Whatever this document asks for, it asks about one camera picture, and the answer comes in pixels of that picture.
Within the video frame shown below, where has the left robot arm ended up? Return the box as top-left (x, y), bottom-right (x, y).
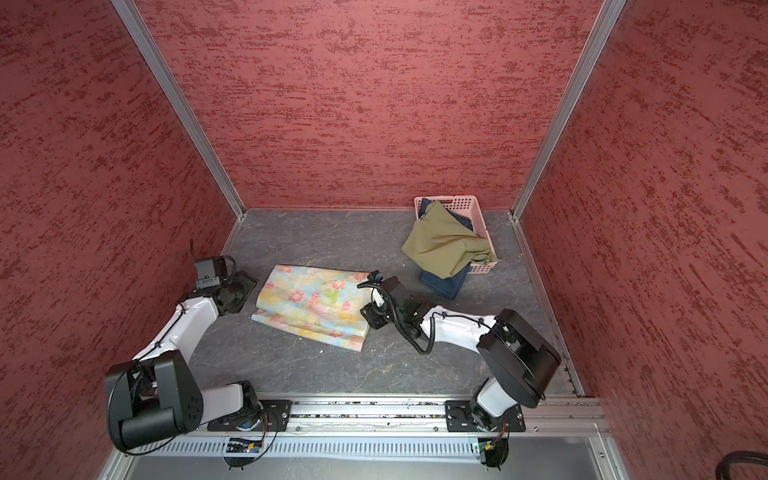
top-left (104, 271), bottom-right (266, 454)

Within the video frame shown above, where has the aluminium front rail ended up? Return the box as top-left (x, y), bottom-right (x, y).
top-left (122, 394), bottom-right (610, 437)

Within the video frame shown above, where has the pink plastic basket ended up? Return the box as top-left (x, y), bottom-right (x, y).
top-left (413, 195), bottom-right (496, 254)

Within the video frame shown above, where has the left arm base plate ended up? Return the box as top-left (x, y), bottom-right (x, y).
top-left (206, 399), bottom-right (293, 433)

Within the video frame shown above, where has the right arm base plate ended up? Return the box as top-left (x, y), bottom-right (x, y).
top-left (444, 400), bottom-right (526, 434)

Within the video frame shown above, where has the olive green skirt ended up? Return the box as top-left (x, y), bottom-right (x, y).
top-left (401, 201), bottom-right (497, 279)

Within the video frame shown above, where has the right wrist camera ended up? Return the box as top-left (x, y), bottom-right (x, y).
top-left (366, 270), bottom-right (384, 285)

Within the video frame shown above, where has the left corner aluminium post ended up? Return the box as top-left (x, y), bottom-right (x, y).
top-left (111, 0), bottom-right (247, 222)

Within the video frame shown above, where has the right corner aluminium post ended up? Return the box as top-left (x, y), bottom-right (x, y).
top-left (511, 0), bottom-right (626, 222)

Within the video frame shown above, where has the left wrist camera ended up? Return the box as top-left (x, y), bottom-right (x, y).
top-left (194, 255), bottom-right (237, 290)

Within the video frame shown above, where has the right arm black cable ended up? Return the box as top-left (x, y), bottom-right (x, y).
top-left (357, 280), bottom-right (481, 356)

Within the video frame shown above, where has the floral pastel skirt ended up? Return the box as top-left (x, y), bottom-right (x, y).
top-left (251, 265), bottom-right (370, 352)

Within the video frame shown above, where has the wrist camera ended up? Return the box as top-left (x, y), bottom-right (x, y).
top-left (366, 270), bottom-right (384, 285)
top-left (194, 255), bottom-right (237, 290)

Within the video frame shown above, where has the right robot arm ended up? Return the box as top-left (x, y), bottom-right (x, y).
top-left (357, 271), bottom-right (562, 433)

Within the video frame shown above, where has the left circuit board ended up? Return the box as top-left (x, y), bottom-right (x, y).
top-left (225, 438), bottom-right (264, 455)

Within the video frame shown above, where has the circuit board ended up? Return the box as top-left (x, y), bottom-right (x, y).
top-left (225, 438), bottom-right (264, 455)
top-left (474, 439), bottom-right (509, 456)

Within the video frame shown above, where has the blue denim skirt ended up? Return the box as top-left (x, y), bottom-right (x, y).
top-left (418, 199), bottom-right (473, 301)

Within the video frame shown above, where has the right circuit board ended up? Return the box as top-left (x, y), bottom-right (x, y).
top-left (474, 439), bottom-right (509, 456)

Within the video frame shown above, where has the black cable bottom corner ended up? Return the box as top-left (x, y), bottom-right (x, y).
top-left (715, 449), bottom-right (768, 480)

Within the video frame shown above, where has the corner aluminium post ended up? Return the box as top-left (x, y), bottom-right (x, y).
top-left (111, 0), bottom-right (247, 222)
top-left (511, 0), bottom-right (626, 222)

